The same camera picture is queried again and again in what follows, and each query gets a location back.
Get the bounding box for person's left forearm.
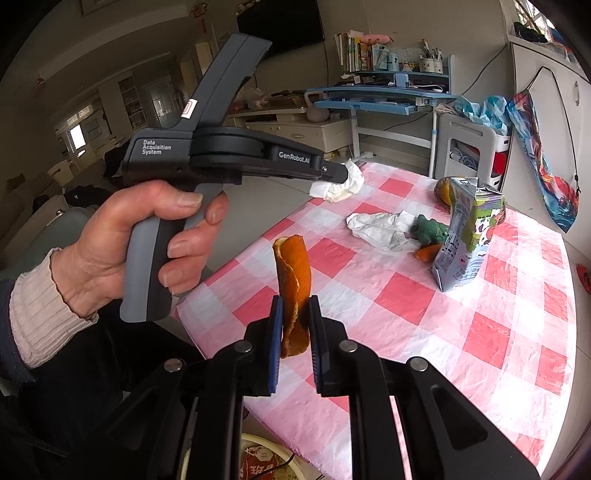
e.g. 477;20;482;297
0;248;100;398

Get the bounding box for beige kettlebell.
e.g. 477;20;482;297
303;91;331;124

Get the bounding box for printed milk carton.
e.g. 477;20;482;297
431;178;507;292

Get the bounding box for white plastic wrapper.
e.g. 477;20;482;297
346;211;423;253

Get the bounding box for yellow plastic basin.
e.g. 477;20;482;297
182;431;306;480

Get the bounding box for row of books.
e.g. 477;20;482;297
335;31;375;72

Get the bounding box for small orange peel piece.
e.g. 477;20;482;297
413;243;445;264

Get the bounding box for white storage basket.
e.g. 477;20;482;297
489;134;513;181

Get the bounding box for black shoes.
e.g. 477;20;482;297
512;21;550;44

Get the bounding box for white low cabinet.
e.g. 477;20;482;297
505;21;591;259

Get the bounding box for red white checked tablecloth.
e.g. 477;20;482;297
175;159;578;480

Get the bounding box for blue patterned cloth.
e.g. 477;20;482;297
455;95;513;137

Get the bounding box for colourful drawstring bag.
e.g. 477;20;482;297
505;67;580;234

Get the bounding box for light blue sofa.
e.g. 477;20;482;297
0;194;102;278

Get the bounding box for black wall television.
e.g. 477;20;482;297
236;0;325;58

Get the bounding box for clear plastic bag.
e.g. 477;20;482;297
240;88;271;109

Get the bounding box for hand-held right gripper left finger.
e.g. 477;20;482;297
104;295;283;480

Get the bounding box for person's left hand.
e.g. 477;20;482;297
50;179;230;319

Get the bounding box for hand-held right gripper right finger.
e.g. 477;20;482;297
308;295;541;480

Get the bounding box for white tissue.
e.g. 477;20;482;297
308;158;365;203

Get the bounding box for large curled orange peel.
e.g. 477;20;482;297
272;234;314;358

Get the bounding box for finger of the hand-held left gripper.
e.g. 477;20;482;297
259;159;349;185

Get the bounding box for green toy frog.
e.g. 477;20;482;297
412;215;451;244

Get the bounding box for cream television cabinet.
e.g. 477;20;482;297
226;104;356;158

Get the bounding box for white pen holder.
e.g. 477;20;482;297
418;39;445;75

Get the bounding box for blue study desk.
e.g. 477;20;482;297
305;55;458;178

